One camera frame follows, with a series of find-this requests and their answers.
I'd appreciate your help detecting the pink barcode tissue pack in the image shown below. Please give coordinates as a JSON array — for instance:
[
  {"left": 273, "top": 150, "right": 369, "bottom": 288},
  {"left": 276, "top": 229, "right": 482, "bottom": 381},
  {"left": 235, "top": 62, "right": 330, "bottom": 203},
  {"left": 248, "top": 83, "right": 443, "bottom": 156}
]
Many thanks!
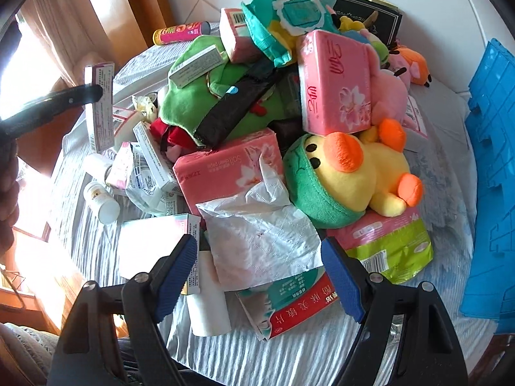
[{"left": 219, "top": 8, "right": 266, "bottom": 64}]

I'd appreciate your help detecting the pink white box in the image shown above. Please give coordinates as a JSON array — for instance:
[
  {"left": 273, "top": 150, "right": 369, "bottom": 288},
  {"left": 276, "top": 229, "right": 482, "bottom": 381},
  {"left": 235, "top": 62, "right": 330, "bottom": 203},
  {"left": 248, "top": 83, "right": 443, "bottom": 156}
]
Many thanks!
[{"left": 84, "top": 62, "right": 115, "bottom": 151}]

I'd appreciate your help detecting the brown curtain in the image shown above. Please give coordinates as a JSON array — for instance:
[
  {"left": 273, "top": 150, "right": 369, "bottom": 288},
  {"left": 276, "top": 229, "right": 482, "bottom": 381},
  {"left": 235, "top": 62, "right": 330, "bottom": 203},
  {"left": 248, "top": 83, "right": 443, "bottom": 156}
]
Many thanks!
[{"left": 18, "top": 0, "right": 133, "bottom": 101}]

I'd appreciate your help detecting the pink floral tissue pack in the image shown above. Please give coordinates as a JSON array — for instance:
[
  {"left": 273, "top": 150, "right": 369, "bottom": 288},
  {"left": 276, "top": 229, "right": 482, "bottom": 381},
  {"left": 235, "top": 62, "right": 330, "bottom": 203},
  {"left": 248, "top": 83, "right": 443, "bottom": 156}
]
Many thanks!
[{"left": 297, "top": 30, "right": 377, "bottom": 135}]

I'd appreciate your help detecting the yellow plush toy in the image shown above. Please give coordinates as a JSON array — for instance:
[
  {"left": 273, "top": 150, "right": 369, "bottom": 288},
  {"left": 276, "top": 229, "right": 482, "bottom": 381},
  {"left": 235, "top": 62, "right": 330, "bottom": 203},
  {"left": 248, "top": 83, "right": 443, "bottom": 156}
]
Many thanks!
[{"left": 339, "top": 15, "right": 365, "bottom": 33}]

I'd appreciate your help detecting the red cloth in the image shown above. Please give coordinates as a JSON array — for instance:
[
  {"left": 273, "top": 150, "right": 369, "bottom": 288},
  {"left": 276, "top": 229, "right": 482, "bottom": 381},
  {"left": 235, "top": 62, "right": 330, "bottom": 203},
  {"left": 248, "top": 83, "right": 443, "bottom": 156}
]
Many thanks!
[{"left": 150, "top": 116, "right": 190, "bottom": 149}]

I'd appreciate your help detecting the green plush toy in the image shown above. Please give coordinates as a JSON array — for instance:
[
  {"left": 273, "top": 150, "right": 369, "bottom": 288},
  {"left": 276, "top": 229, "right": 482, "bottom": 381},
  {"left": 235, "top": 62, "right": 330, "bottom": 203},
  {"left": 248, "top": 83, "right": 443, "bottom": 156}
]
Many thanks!
[{"left": 356, "top": 28, "right": 391, "bottom": 65}]

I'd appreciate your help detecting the black gift box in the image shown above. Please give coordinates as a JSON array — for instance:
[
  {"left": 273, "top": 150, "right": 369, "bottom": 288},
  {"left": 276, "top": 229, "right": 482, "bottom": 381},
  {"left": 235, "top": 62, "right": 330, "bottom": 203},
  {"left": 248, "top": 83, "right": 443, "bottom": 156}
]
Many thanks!
[{"left": 334, "top": 0, "right": 403, "bottom": 47}]

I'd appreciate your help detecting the white pill bottle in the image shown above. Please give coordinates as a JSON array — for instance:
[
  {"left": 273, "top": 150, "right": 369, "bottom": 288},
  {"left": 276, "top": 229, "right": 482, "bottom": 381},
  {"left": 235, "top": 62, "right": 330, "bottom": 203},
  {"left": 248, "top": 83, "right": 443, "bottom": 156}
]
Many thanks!
[
  {"left": 83, "top": 181, "right": 121, "bottom": 225},
  {"left": 84, "top": 153, "right": 113, "bottom": 181}
]

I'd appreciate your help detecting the red white labelled box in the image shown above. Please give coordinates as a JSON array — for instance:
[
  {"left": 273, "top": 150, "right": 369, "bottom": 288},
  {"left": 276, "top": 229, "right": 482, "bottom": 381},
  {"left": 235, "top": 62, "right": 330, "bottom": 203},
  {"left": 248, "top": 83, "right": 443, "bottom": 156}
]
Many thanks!
[{"left": 113, "top": 105, "right": 141, "bottom": 137}]

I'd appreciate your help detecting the yellow pink snack can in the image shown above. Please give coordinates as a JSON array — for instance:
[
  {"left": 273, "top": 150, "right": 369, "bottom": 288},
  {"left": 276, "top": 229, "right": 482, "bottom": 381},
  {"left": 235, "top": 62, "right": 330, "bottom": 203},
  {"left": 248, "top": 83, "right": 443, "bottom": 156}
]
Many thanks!
[{"left": 152, "top": 21, "right": 211, "bottom": 46}]

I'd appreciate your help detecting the yellow duck plush green hood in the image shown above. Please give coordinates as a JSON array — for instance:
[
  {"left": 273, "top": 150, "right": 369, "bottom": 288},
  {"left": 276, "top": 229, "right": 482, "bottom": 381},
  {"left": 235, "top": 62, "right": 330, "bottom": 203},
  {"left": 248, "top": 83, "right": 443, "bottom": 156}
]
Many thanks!
[{"left": 283, "top": 118, "right": 424, "bottom": 229}]

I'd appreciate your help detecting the long white medicine box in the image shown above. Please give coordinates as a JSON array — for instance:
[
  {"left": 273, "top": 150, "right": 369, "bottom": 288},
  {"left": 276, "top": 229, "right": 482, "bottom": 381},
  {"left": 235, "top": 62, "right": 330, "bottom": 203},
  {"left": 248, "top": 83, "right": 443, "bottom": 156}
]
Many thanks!
[{"left": 168, "top": 44, "right": 221, "bottom": 88}]

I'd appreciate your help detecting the open pink tissue pack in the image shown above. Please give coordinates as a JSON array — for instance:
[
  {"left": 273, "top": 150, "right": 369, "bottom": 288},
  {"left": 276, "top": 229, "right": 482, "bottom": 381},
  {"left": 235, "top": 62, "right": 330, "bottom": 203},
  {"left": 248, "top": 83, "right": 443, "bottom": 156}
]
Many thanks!
[{"left": 173, "top": 126, "right": 323, "bottom": 290}]

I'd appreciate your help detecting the green wet wipes packet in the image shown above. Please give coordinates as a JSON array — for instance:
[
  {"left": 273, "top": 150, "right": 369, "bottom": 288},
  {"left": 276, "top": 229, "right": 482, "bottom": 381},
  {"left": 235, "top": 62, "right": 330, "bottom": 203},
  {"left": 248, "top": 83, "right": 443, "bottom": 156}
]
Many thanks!
[{"left": 326, "top": 209, "right": 435, "bottom": 286}]

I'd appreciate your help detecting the white lint roller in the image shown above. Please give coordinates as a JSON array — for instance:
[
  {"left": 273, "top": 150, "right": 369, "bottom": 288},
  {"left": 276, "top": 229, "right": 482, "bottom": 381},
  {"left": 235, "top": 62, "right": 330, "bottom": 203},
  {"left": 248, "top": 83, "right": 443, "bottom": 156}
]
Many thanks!
[{"left": 187, "top": 249, "right": 232, "bottom": 337}]

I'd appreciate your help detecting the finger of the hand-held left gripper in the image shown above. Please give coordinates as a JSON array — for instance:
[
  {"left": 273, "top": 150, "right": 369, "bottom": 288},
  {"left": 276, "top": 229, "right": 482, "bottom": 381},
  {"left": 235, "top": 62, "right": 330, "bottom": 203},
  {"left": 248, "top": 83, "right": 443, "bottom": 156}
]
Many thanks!
[{"left": 0, "top": 84, "right": 103, "bottom": 141}]

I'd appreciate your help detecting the teal plush cushion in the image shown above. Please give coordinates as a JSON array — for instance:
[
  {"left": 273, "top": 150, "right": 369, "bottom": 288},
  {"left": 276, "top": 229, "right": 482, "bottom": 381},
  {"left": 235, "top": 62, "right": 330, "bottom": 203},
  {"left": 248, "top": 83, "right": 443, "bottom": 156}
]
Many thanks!
[{"left": 241, "top": 0, "right": 342, "bottom": 68}]

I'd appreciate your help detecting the green frog plush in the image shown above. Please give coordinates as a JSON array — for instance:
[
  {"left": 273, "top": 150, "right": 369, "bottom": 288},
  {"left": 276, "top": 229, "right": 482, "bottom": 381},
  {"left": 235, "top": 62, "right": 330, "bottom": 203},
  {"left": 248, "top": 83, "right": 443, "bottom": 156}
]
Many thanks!
[{"left": 158, "top": 35, "right": 300, "bottom": 147}]

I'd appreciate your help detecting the green white medicine box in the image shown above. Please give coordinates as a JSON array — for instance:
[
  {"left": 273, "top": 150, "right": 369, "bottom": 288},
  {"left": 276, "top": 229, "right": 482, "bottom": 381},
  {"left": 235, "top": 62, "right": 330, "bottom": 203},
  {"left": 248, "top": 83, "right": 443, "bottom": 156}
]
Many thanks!
[{"left": 118, "top": 214, "right": 202, "bottom": 296}]

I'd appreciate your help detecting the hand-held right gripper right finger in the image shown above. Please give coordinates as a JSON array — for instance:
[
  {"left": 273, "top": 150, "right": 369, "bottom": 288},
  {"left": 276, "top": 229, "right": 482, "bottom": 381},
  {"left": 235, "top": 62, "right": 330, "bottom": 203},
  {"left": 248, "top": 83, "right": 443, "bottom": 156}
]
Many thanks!
[{"left": 321, "top": 236, "right": 469, "bottom": 386}]

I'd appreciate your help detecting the black folded umbrella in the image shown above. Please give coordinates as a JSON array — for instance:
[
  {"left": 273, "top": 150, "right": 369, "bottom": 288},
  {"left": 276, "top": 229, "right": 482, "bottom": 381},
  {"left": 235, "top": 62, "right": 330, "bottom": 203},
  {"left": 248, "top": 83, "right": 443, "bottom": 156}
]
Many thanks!
[{"left": 193, "top": 58, "right": 278, "bottom": 147}]

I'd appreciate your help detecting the person's left hand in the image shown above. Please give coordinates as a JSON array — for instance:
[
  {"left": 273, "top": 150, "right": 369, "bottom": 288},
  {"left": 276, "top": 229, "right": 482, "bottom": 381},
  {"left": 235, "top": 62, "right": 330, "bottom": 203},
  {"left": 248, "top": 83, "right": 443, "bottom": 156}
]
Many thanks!
[{"left": 0, "top": 139, "right": 21, "bottom": 250}]

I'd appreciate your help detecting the person's leg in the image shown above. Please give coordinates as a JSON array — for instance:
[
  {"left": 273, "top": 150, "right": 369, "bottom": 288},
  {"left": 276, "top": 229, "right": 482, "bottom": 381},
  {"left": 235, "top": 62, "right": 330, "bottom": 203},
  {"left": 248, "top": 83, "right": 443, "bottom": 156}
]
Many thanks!
[{"left": 0, "top": 322, "right": 65, "bottom": 386}]

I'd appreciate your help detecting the blue plastic crate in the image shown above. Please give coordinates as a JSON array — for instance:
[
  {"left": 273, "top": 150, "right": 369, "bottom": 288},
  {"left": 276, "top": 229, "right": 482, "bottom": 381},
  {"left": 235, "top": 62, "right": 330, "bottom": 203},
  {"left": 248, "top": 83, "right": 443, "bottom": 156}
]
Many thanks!
[{"left": 459, "top": 39, "right": 515, "bottom": 334}]

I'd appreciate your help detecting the grey pack pink label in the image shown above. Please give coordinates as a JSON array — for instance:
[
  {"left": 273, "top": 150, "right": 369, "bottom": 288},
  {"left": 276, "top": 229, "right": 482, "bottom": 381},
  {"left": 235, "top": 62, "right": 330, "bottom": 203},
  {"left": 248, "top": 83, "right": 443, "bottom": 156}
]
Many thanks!
[{"left": 402, "top": 94, "right": 429, "bottom": 137}]

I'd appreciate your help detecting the red green medicine box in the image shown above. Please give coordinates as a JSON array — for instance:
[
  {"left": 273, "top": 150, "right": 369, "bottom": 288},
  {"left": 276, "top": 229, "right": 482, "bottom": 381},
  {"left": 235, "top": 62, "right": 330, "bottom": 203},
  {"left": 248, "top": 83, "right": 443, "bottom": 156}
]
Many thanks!
[{"left": 235, "top": 267, "right": 342, "bottom": 340}]

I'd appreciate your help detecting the pink white packet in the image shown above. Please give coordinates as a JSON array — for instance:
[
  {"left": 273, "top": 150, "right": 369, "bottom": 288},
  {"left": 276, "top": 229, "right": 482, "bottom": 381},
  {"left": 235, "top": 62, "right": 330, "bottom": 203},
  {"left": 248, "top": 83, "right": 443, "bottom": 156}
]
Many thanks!
[{"left": 107, "top": 142, "right": 135, "bottom": 190}]

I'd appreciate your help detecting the pink pig plush orange dress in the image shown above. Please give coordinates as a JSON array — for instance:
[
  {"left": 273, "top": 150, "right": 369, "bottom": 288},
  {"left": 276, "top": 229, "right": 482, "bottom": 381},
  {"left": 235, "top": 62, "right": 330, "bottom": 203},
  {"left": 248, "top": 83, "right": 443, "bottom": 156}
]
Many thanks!
[{"left": 388, "top": 40, "right": 435, "bottom": 89}]

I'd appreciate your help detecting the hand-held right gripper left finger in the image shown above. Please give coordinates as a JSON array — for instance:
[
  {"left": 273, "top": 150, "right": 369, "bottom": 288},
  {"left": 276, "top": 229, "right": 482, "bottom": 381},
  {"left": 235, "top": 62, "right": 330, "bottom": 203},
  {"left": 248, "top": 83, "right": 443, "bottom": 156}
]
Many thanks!
[{"left": 47, "top": 233, "right": 200, "bottom": 386}]

